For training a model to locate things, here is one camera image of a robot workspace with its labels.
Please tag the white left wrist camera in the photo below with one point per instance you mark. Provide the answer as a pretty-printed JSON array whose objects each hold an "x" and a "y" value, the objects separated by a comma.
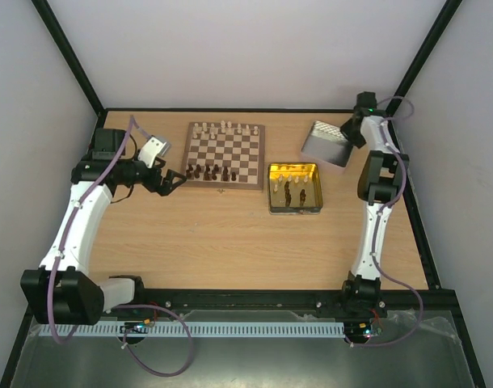
[{"x": 155, "y": 147}]

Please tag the gold tin box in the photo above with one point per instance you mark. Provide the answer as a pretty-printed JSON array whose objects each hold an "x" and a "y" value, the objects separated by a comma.
[{"x": 294, "y": 188}]

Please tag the white slotted cable duct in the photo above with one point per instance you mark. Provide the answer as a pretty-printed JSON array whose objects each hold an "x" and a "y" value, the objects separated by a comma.
[{"x": 214, "y": 330}]

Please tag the black frame post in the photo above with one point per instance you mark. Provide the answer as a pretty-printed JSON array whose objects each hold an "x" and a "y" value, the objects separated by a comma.
[
  {"x": 436, "y": 31},
  {"x": 63, "y": 44}
]

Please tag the black frame post left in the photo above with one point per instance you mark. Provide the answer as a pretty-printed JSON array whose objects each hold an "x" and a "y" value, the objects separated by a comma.
[{"x": 63, "y": 44}]

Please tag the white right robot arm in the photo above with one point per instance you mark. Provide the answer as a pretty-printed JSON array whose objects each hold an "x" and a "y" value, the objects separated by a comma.
[{"x": 380, "y": 186}]

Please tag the black frame post right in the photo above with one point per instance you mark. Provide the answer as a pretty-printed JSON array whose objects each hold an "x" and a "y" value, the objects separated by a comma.
[{"x": 436, "y": 31}]

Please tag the silver tin lid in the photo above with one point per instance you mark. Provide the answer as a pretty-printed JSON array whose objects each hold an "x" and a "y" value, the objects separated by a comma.
[{"x": 326, "y": 146}]

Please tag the wooden chess board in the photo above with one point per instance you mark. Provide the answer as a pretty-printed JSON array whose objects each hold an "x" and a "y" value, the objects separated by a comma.
[{"x": 241, "y": 154}]

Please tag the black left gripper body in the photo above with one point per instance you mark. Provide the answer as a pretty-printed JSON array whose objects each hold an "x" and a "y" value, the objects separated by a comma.
[{"x": 149, "y": 183}]

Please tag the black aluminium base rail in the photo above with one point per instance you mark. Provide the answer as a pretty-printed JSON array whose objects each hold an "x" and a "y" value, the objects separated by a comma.
[{"x": 246, "y": 301}]

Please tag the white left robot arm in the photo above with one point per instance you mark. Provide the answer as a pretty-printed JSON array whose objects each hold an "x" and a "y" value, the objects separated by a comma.
[{"x": 60, "y": 290}]

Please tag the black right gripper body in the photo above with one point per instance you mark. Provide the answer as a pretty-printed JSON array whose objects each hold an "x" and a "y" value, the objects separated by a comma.
[{"x": 352, "y": 132}]

